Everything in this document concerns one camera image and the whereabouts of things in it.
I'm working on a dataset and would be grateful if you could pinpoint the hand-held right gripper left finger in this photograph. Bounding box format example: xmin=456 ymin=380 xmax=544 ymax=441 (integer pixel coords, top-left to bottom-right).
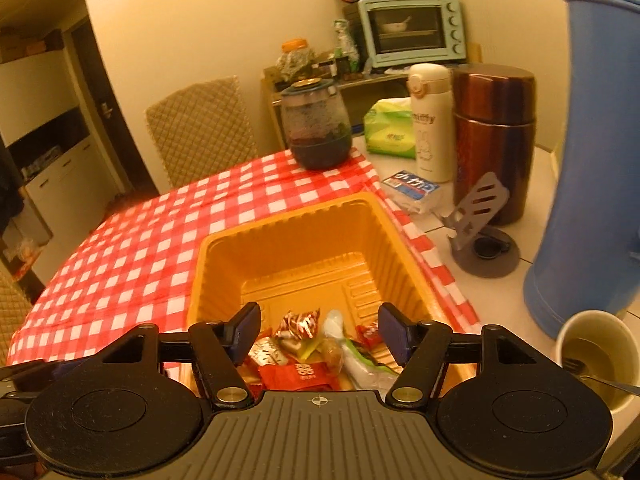
xmin=82 ymin=302 xmax=262 ymax=410

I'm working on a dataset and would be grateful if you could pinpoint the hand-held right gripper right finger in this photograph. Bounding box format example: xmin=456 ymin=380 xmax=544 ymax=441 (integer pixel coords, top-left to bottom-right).
xmin=377 ymin=302 xmax=559 ymax=409

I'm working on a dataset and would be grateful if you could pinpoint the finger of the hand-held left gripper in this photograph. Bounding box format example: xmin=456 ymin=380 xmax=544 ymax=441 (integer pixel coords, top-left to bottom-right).
xmin=0 ymin=360 xmax=71 ymax=383

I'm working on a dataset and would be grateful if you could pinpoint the tiny red candy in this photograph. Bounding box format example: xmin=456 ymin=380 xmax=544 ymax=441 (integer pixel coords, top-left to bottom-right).
xmin=356 ymin=324 xmax=385 ymax=347

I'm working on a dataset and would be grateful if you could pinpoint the green clear snack packet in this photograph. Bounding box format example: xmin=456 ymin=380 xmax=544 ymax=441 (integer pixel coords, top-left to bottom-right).
xmin=322 ymin=310 xmax=401 ymax=392

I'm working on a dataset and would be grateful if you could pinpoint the red white striped candy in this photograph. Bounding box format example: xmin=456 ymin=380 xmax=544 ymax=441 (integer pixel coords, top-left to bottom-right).
xmin=272 ymin=307 xmax=321 ymax=341

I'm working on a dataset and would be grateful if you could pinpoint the yellow green candy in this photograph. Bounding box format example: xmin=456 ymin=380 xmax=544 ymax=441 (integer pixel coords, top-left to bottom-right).
xmin=295 ymin=337 xmax=323 ymax=361

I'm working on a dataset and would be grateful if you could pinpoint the brown candy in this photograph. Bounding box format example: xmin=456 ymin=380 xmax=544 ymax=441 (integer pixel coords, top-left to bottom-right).
xmin=320 ymin=339 xmax=346 ymax=373

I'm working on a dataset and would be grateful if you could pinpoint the large red snack packet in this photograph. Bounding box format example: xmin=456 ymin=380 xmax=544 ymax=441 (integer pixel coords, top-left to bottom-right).
xmin=260 ymin=362 xmax=341 ymax=392

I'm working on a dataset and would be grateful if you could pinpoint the yellow plastic tray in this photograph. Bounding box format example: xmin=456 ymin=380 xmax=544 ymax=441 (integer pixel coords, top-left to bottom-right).
xmin=186 ymin=191 xmax=478 ymax=396

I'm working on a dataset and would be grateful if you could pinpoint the quilted beige chair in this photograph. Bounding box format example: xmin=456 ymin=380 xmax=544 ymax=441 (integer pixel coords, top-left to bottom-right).
xmin=0 ymin=276 xmax=35 ymax=366
xmin=145 ymin=76 xmax=258 ymax=193

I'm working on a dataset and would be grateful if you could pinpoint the red checkered tablecloth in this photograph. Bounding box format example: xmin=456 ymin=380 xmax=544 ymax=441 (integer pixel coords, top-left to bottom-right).
xmin=7 ymin=147 xmax=481 ymax=376

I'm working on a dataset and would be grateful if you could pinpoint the grey phone stand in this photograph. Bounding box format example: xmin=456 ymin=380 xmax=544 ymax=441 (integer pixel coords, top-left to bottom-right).
xmin=432 ymin=171 xmax=521 ymax=278

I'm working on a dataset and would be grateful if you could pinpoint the dark hanging clothing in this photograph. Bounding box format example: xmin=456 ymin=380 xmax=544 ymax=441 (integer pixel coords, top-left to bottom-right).
xmin=0 ymin=145 xmax=23 ymax=231

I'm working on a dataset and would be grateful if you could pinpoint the white cabinet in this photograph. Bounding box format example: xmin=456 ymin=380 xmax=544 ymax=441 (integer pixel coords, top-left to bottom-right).
xmin=0 ymin=25 xmax=126 ymax=281

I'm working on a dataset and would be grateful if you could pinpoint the white patterned mug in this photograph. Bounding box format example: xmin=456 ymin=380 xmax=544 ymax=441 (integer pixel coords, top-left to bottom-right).
xmin=555 ymin=310 xmax=640 ymax=413

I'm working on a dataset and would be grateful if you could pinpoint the green tissue pack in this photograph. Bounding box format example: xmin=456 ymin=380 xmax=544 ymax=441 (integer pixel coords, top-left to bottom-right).
xmin=363 ymin=99 xmax=418 ymax=159

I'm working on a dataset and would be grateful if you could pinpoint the white thermos bottle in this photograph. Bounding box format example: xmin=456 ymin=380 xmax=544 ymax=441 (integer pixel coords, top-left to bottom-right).
xmin=407 ymin=64 xmax=456 ymax=183

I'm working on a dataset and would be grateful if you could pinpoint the quilted beige chair back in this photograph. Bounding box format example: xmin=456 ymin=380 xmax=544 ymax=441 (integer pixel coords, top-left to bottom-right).
xmin=145 ymin=76 xmax=258 ymax=193

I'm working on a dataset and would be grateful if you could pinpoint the brown metal thermos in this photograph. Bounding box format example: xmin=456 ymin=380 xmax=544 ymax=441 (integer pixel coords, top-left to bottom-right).
xmin=452 ymin=64 xmax=538 ymax=226

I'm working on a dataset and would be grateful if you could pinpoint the glass jar with dark liquid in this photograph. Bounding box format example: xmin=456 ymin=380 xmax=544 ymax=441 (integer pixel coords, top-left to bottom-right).
xmin=280 ymin=79 xmax=353 ymax=171

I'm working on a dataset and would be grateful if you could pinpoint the wooden shelf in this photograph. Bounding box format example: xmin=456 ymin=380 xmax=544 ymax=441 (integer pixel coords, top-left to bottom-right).
xmin=260 ymin=42 xmax=483 ymax=151

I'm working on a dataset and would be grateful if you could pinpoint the blue thermos jug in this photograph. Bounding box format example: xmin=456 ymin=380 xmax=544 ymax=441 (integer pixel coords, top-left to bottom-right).
xmin=524 ymin=0 xmax=640 ymax=341

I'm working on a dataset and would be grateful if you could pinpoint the plastic jar with orange lid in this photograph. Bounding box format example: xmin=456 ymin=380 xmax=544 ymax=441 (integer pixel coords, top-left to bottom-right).
xmin=277 ymin=37 xmax=317 ymax=81

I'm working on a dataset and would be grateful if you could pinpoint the green bag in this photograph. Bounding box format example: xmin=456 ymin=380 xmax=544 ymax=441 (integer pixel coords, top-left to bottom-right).
xmin=334 ymin=19 xmax=360 ymax=73

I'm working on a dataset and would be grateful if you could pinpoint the blue toaster oven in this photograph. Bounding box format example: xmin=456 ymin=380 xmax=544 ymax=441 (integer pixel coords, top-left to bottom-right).
xmin=357 ymin=0 xmax=468 ymax=68

